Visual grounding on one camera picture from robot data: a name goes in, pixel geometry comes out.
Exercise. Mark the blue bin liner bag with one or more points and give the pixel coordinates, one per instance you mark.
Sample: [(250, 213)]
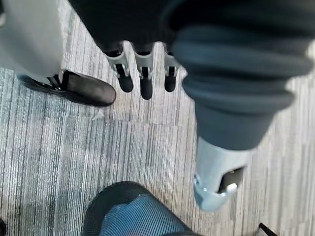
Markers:
[(137, 218)]

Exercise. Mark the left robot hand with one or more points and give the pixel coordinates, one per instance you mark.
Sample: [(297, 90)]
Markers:
[(221, 73)]

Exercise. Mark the black and white object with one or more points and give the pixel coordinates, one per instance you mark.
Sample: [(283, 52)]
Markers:
[(267, 231)]

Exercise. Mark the silver robot leg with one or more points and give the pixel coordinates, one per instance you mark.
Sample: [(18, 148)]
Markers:
[(29, 37)]

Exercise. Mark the dark robot foot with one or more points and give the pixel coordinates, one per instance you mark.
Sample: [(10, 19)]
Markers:
[(83, 89)]

